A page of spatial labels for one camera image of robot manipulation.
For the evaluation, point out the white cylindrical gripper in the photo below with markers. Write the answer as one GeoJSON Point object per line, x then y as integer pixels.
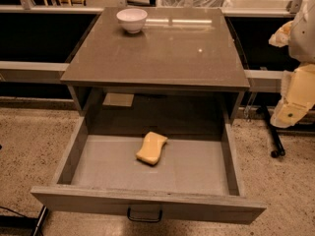
{"type": "Point", "coordinates": [303, 38]}

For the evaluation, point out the grey counter cabinet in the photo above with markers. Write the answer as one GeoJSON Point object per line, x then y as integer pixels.
{"type": "Point", "coordinates": [178, 49]}

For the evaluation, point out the black stand base left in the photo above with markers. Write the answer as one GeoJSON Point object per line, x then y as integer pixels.
{"type": "Point", "coordinates": [22, 221]}

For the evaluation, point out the yellow sponge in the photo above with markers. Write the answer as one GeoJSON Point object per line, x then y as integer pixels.
{"type": "Point", "coordinates": [150, 150]}

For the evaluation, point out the grey metal rail frame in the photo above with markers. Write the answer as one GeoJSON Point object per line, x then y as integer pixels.
{"type": "Point", "coordinates": [37, 42]}

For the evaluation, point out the black stand leg right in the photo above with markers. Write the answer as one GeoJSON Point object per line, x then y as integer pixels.
{"type": "Point", "coordinates": [279, 149]}

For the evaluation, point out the white ceramic bowl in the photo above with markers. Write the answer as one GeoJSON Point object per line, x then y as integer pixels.
{"type": "Point", "coordinates": [132, 20]}

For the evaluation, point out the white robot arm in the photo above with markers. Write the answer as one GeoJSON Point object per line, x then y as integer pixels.
{"type": "Point", "coordinates": [301, 46]}

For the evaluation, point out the open grey top drawer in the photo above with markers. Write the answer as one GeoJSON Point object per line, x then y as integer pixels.
{"type": "Point", "coordinates": [194, 179]}

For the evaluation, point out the black drawer handle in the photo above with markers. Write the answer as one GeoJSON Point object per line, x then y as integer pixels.
{"type": "Point", "coordinates": [144, 215]}

